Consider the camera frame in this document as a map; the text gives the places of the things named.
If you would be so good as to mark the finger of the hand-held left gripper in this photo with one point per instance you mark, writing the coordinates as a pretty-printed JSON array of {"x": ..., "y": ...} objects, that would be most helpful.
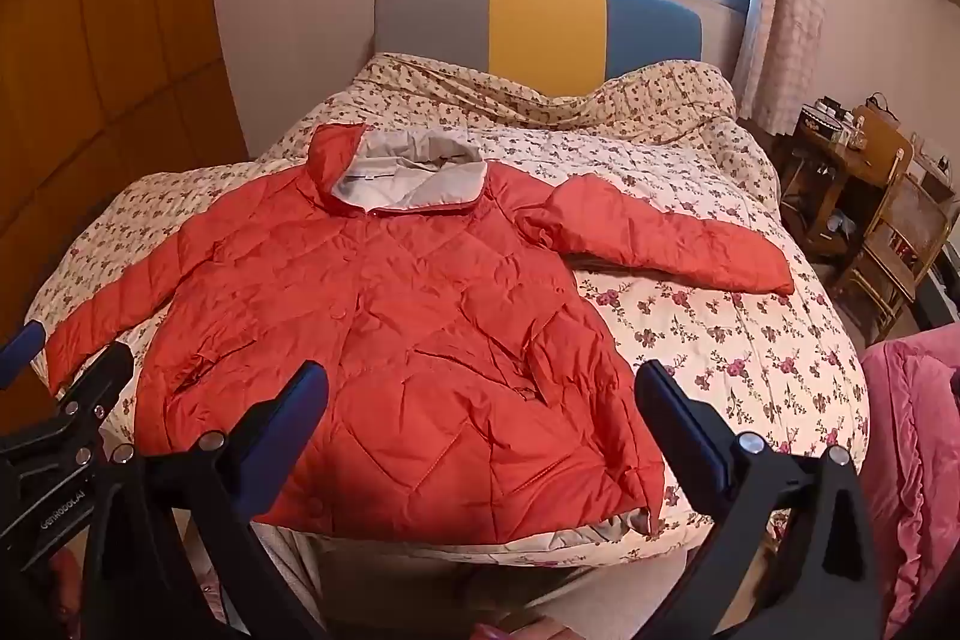
[
  {"x": 90, "y": 389},
  {"x": 22, "y": 341}
]

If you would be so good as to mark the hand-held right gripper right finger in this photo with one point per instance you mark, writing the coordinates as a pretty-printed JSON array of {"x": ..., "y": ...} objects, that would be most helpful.
[{"x": 679, "y": 413}]

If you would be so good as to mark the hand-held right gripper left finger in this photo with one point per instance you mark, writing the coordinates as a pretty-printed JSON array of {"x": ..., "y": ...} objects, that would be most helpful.
[{"x": 304, "y": 401}]

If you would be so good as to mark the orange quilted blanket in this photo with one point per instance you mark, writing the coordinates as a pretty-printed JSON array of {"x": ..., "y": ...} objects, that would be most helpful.
[{"x": 420, "y": 347}]

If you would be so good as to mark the floral quilt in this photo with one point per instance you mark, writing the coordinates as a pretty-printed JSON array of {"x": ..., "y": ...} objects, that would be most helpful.
[{"x": 712, "y": 340}]

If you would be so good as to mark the pink fleece blanket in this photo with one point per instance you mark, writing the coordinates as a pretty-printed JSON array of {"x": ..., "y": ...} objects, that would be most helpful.
[{"x": 915, "y": 445}]

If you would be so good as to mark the wooden chair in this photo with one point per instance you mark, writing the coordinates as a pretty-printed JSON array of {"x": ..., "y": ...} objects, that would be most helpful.
[{"x": 911, "y": 227}]

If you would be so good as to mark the wooden desk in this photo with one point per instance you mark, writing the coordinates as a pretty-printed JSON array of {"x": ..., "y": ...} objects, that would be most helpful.
[{"x": 844, "y": 156}]

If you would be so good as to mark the wooden wardrobe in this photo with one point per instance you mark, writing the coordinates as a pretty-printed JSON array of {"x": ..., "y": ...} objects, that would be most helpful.
[{"x": 112, "y": 48}]

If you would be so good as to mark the dark patterned box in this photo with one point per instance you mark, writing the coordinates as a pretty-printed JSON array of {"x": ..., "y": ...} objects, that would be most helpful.
[{"x": 821, "y": 120}]

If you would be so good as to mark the grey yellow blue headboard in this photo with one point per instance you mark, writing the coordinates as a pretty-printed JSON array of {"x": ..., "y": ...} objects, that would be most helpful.
[{"x": 540, "y": 33}]

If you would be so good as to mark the long patterned curtain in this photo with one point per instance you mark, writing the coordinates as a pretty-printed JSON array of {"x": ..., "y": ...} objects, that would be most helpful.
[{"x": 787, "y": 10}]

